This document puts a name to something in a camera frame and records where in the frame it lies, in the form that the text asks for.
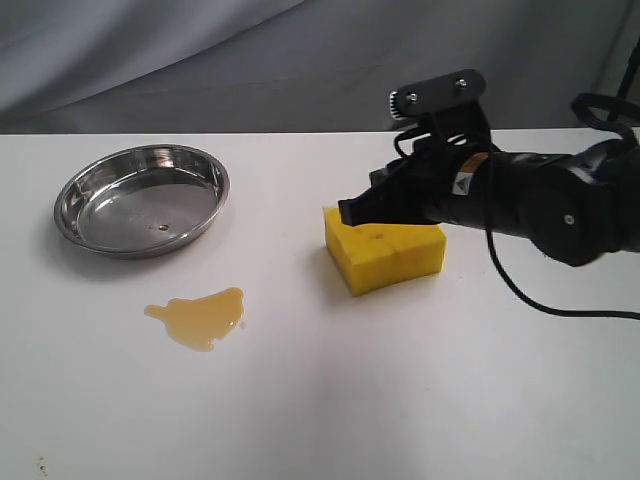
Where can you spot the round steel dish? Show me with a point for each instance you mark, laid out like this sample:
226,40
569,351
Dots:
142,202

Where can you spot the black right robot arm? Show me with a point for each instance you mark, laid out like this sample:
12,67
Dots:
572,207

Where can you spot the grey backdrop cloth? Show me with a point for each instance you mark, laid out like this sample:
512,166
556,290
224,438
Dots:
296,66

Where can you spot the amber liquid spill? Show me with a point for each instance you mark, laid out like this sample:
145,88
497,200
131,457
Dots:
199,323

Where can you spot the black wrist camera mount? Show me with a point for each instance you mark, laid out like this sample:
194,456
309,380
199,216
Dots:
443,107

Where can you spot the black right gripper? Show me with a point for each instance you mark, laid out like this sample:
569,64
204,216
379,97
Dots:
426,188

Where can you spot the yellow sponge block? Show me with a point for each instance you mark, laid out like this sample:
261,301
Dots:
374,256

